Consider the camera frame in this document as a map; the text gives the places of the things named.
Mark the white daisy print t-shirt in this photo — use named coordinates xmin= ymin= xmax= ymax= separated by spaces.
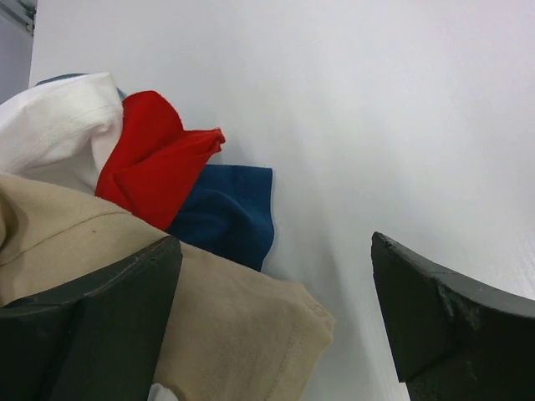
xmin=1 ymin=73 xmax=123 ymax=194

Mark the red t-shirt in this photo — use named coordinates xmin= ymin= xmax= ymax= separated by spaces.
xmin=95 ymin=91 xmax=225 ymax=231

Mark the beige t-shirt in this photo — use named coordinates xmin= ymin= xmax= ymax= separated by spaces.
xmin=1 ymin=175 xmax=334 ymax=400

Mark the blue t-shirt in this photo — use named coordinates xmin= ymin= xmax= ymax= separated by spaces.
xmin=166 ymin=165 xmax=275 ymax=272

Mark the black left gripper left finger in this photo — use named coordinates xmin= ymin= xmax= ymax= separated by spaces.
xmin=1 ymin=236 xmax=182 ymax=400

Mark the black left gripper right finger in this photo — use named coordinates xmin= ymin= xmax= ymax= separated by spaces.
xmin=371 ymin=232 xmax=534 ymax=401

